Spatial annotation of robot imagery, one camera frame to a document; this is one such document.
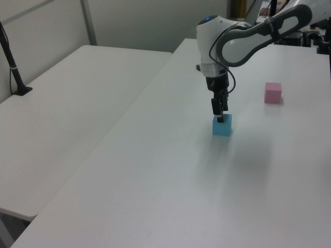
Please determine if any white side table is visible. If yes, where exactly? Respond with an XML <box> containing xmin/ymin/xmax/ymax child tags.
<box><xmin>0</xmin><ymin>45</ymin><xmax>173</xmax><ymax>222</ymax></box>

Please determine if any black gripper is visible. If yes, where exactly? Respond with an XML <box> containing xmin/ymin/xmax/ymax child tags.
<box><xmin>206</xmin><ymin>74</ymin><xmax>230</xmax><ymax>123</ymax></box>

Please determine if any pink cube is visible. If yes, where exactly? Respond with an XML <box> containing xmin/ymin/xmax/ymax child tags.
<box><xmin>264</xmin><ymin>82</ymin><xmax>282</xmax><ymax>104</ymax></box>

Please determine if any wooden board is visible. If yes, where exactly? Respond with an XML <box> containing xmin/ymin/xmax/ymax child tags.
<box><xmin>231</xmin><ymin>0</ymin><xmax>257</xmax><ymax>19</ymax></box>

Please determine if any aluminium wall post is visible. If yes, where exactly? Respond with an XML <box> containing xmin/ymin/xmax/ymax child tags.
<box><xmin>79</xmin><ymin>0</ymin><xmax>98</xmax><ymax>47</ymax></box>

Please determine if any blue cube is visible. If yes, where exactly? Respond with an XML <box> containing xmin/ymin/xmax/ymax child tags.
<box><xmin>212</xmin><ymin>113</ymin><xmax>233</xmax><ymax>137</ymax></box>

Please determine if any black camera pole stand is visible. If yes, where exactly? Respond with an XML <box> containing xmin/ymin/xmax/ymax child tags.
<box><xmin>0</xmin><ymin>20</ymin><xmax>34</xmax><ymax>97</ymax></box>

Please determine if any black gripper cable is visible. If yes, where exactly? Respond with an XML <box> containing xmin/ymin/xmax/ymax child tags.
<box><xmin>208</xmin><ymin>22</ymin><xmax>253</xmax><ymax>97</ymax></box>

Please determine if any black background equipment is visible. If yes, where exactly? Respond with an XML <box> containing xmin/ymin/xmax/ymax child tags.
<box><xmin>274</xmin><ymin>24</ymin><xmax>331</xmax><ymax>55</ymax></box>

